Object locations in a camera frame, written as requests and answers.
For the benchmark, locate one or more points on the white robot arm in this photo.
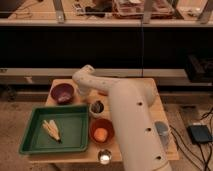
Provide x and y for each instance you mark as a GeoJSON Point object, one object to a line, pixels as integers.
{"type": "Point", "coordinates": [129, 101]}

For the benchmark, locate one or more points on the green plastic tray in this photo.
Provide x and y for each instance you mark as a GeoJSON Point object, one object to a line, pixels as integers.
{"type": "Point", "coordinates": [72, 122]}

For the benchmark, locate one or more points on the purple bowl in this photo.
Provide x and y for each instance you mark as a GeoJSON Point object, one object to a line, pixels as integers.
{"type": "Point", "coordinates": [62, 93]}

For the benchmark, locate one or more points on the orange bowl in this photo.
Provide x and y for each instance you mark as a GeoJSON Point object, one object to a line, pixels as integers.
{"type": "Point", "coordinates": [101, 123]}

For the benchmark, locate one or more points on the orange fruit toy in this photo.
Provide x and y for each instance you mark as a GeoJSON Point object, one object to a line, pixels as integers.
{"type": "Point", "coordinates": [100, 134]}

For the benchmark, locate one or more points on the wooden table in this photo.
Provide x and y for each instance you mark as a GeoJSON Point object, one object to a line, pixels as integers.
{"type": "Point", "coordinates": [157, 113]}

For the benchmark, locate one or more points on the corn cob toy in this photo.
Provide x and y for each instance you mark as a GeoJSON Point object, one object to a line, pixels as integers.
{"type": "Point", "coordinates": [52, 130]}

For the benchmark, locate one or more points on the blue glass mug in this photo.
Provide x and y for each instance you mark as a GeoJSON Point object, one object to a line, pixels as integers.
{"type": "Point", "coordinates": [163, 132]}

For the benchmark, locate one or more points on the black foot pedal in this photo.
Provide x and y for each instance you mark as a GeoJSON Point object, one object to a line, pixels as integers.
{"type": "Point", "coordinates": [199, 134]}

